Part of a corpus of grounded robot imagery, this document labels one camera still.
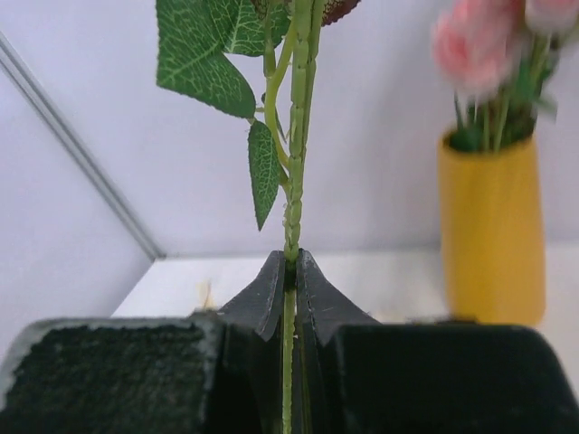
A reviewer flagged yellow cylindrical vase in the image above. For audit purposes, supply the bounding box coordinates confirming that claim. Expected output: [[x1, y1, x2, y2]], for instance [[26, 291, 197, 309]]
[[438, 137, 546, 326]]

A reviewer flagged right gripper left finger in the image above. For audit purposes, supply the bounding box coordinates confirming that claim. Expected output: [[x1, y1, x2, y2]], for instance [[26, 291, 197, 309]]
[[1, 251, 285, 433]]

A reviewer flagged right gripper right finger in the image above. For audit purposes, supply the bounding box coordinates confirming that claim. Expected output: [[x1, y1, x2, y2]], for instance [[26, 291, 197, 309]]
[[294, 250, 578, 433]]

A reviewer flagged cream printed ribbon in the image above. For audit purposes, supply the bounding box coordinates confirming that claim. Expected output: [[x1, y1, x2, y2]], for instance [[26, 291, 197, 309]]
[[194, 280, 215, 312]]

